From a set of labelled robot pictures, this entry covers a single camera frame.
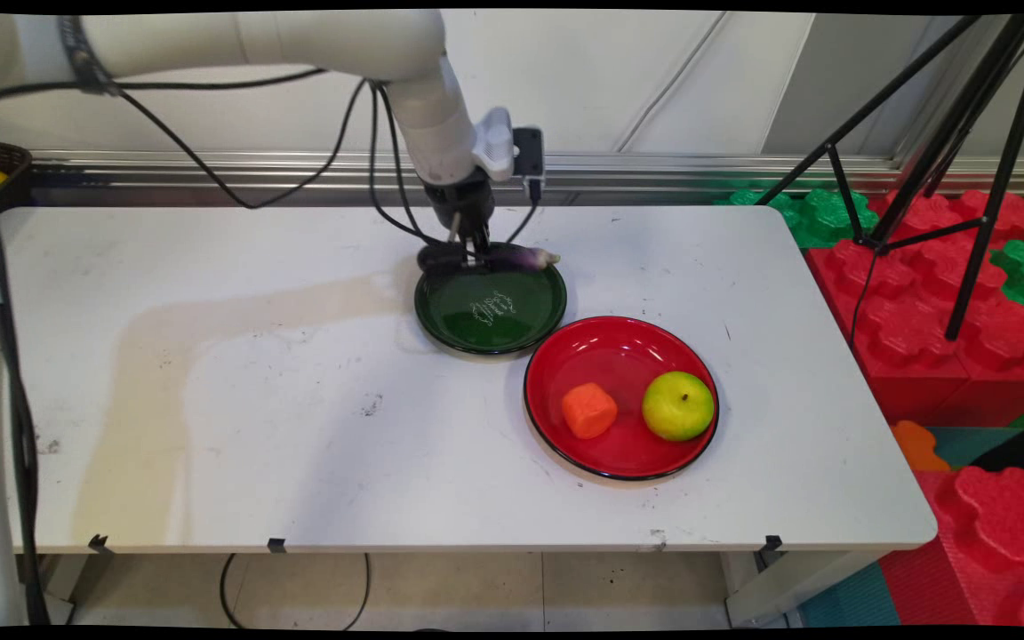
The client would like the teal foam mat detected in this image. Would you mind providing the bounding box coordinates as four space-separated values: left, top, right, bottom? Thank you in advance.
796 560 902 628
925 425 1024 471

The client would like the black mesh basket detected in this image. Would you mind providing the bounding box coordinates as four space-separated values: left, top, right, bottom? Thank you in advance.
0 135 35 216

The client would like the dark green plate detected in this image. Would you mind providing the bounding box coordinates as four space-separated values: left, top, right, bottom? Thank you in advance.
413 242 569 357

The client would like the yellow-green toy apple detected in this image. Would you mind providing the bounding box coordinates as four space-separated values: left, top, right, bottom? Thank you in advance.
642 371 716 443

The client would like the large red foam block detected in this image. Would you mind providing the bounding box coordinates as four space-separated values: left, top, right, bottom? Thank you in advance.
805 238 1024 428

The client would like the black tripod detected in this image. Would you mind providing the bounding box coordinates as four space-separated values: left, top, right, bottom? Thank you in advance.
756 13 1024 343

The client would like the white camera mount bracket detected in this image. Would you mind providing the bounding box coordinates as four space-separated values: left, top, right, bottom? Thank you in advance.
473 107 516 182

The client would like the red plate black rim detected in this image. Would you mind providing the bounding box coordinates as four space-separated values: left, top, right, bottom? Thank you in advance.
524 316 721 483

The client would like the purple toy eggplant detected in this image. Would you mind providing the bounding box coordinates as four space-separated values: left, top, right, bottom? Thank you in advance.
417 244 562 275

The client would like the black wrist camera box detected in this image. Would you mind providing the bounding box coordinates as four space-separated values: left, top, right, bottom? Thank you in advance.
511 127 548 203

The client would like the orange foam piece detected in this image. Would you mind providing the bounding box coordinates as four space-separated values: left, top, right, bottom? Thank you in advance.
890 420 954 473

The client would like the white table leg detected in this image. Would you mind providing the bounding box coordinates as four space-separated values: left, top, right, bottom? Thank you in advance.
724 549 888 628

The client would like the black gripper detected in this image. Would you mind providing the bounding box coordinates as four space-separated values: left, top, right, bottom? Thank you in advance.
421 167 498 268

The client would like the orange toy carrot piece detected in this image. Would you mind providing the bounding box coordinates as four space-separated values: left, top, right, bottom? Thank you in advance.
562 383 620 441

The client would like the aluminium wall rail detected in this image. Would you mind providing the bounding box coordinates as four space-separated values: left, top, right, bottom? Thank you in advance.
30 149 1024 198

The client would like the black cable white label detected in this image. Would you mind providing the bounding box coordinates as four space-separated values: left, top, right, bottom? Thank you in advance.
0 178 52 628

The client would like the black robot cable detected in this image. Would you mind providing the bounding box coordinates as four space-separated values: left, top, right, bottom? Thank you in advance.
0 67 541 252

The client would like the black floor cable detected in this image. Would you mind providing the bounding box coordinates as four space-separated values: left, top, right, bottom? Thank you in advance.
220 553 372 631

